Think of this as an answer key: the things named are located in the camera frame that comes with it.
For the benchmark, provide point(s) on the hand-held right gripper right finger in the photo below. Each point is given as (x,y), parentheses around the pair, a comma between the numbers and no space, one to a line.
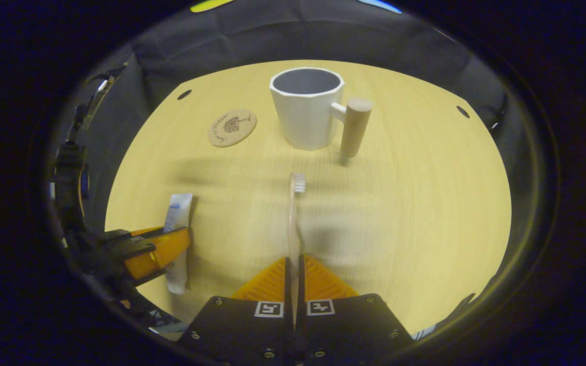
(348,330)

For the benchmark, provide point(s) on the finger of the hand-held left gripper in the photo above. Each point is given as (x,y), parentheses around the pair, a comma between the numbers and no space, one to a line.
(117,235)
(163,251)

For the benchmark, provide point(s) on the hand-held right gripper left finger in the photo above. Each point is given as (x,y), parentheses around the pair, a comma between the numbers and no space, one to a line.
(242,330)

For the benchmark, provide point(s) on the white toothpaste tube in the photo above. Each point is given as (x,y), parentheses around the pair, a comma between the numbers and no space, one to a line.
(178,211)

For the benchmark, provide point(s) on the beige toothbrush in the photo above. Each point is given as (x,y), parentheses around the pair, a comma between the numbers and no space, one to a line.
(293,223)

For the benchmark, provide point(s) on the round cork coaster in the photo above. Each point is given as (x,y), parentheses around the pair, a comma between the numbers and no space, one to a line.
(232,128)

